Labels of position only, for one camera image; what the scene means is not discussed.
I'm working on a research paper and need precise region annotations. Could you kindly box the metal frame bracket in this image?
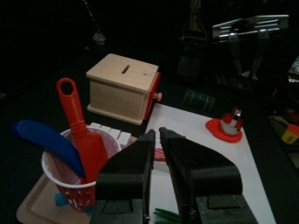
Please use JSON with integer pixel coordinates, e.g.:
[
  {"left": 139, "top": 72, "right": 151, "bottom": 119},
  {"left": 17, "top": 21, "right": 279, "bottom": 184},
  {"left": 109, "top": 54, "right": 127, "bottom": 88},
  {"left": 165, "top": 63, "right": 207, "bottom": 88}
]
[{"left": 91, "top": 31, "right": 109, "bottom": 46}]

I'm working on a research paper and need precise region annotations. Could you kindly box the small blue piece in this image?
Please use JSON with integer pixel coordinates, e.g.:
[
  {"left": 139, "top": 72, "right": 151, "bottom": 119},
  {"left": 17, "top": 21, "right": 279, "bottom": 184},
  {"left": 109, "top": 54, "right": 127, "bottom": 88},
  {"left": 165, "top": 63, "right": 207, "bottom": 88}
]
[
  {"left": 53, "top": 192, "right": 71, "bottom": 207},
  {"left": 86, "top": 205, "right": 98, "bottom": 218}
]

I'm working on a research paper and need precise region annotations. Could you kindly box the yellow tub with red lid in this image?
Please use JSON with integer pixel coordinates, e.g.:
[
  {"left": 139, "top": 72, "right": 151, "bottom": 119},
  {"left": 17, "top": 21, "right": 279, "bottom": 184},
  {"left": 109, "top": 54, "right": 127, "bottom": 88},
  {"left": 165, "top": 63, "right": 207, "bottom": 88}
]
[{"left": 281, "top": 123, "right": 299, "bottom": 145}]

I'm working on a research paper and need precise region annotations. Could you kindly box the white segmented block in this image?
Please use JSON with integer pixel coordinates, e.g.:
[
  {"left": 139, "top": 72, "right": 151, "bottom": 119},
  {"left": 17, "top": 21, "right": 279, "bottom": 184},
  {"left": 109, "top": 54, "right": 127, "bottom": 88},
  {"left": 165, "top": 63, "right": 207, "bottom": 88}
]
[{"left": 89, "top": 122, "right": 134, "bottom": 147}]

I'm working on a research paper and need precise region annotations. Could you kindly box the red plastic spatula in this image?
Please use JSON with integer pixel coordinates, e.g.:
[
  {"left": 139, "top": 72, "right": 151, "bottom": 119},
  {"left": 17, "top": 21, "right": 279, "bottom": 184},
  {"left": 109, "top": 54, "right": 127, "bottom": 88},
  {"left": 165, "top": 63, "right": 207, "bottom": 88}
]
[{"left": 55, "top": 77, "right": 110, "bottom": 184}]

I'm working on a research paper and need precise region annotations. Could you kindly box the red and white toy sushi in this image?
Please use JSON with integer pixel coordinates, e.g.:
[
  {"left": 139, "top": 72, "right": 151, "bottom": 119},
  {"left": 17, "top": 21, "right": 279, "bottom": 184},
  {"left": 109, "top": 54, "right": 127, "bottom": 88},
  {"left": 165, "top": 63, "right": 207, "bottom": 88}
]
[{"left": 154, "top": 147, "right": 170, "bottom": 164}]

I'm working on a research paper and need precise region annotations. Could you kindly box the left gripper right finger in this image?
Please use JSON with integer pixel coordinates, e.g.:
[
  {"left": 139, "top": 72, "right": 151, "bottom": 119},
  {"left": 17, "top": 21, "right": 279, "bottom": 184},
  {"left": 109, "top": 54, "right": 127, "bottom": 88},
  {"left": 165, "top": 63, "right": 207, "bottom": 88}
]
[{"left": 158, "top": 126, "right": 261, "bottom": 224}]

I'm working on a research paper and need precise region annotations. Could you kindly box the blue plastic utensil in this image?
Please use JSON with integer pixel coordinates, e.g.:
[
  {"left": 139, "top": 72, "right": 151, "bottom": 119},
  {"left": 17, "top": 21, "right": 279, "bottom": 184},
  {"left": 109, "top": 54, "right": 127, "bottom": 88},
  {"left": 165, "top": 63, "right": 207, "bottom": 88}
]
[{"left": 10, "top": 118, "right": 87, "bottom": 179}]

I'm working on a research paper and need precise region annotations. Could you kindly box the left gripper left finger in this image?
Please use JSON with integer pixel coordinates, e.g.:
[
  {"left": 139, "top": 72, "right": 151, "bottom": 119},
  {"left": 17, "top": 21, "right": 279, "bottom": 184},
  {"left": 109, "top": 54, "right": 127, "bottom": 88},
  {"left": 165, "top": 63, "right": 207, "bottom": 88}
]
[{"left": 90, "top": 129, "right": 157, "bottom": 224}]

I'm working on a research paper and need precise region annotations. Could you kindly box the red cloth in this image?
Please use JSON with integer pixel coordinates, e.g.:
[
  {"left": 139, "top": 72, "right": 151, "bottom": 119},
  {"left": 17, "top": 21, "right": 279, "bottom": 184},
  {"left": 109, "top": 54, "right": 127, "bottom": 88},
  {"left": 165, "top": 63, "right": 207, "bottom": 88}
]
[{"left": 205, "top": 116, "right": 245, "bottom": 144}]

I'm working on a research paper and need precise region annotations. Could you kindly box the wooden box with red drawer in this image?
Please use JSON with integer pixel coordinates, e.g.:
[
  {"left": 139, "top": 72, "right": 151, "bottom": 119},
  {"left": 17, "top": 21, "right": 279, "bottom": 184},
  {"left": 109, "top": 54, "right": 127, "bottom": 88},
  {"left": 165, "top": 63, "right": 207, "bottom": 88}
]
[{"left": 86, "top": 52, "right": 165, "bottom": 126}]

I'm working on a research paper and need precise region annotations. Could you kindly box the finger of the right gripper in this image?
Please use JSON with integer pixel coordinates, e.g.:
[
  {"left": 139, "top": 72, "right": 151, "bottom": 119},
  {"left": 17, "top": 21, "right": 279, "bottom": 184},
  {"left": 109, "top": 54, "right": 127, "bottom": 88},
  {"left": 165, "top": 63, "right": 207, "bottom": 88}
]
[
  {"left": 227, "top": 31, "right": 245, "bottom": 78},
  {"left": 250, "top": 30, "right": 271, "bottom": 81}
]

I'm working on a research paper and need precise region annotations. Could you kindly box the white cutting board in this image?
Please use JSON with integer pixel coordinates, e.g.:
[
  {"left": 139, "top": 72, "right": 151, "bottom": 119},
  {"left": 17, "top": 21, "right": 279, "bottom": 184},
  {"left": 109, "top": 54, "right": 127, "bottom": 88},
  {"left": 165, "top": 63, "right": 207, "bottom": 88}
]
[{"left": 145, "top": 102, "right": 278, "bottom": 224}]

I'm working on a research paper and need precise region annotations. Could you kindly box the red plastic cup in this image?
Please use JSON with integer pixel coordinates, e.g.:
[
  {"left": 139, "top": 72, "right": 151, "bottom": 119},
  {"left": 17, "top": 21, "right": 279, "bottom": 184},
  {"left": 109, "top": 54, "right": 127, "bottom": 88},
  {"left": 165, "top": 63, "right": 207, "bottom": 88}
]
[{"left": 41, "top": 126, "right": 123, "bottom": 212}]

